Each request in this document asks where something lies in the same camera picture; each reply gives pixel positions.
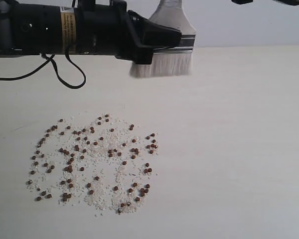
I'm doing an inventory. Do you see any white wooden paint brush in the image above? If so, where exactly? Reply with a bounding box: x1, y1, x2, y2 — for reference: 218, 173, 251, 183
130, 0, 196, 78

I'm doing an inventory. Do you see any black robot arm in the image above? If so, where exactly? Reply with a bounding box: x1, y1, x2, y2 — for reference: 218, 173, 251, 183
0, 0, 181, 65

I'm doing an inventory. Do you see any beans and rice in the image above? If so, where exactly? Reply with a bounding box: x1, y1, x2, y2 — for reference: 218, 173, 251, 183
25, 114, 159, 215

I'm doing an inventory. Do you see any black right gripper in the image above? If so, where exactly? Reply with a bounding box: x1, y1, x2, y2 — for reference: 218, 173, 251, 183
60, 0, 182, 65

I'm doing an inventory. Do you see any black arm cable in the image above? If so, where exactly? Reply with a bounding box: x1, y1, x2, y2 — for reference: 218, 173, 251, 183
0, 52, 86, 89

